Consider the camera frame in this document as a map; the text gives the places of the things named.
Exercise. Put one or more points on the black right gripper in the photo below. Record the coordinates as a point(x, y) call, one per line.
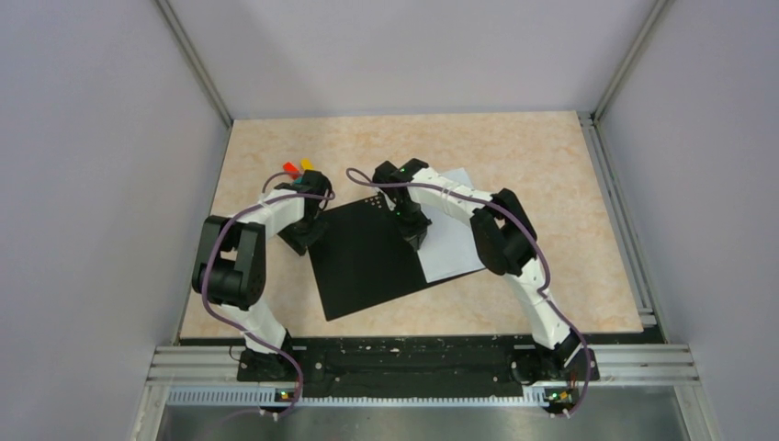
point(415, 235)

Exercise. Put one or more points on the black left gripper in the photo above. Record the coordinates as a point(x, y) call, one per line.
point(299, 242)

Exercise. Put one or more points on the white paper sheet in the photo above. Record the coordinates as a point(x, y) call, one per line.
point(448, 249)

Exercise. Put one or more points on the black file folder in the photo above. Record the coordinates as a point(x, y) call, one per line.
point(362, 261)

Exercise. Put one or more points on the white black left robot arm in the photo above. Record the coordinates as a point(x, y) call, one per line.
point(230, 268)

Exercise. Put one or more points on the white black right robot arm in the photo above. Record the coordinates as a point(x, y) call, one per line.
point(505, 242)

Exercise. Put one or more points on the red wooden block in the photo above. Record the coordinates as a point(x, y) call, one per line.
point(290, 168)

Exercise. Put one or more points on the yellow wooden block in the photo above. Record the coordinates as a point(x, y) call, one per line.
point(306, 164)

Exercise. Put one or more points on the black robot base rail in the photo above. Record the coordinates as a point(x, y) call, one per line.
point(427, 367)

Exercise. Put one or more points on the aluminium frame rail front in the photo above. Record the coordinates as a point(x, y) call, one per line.
point(208, 375)

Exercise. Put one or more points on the aluminium corner post left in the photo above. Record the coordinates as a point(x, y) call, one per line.
point(193, 61)

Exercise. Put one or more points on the aluminium corner post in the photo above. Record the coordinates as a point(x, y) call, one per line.
point(648, 28)
point(193, 61)

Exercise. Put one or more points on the aluminium corner post right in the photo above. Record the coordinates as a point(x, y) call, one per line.
point(648, 28)

